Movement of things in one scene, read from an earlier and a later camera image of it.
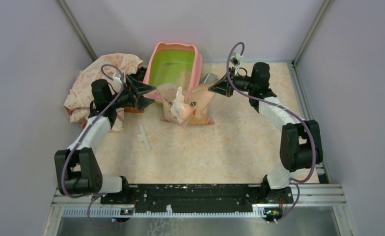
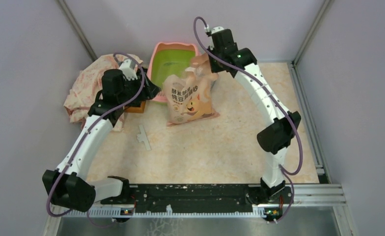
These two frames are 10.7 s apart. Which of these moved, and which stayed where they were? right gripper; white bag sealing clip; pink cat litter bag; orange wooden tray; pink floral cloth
Moved: right gripper; pink cat litter bag
Stayed: pink floral cloth; white bag sealing clip; orange wooden tray
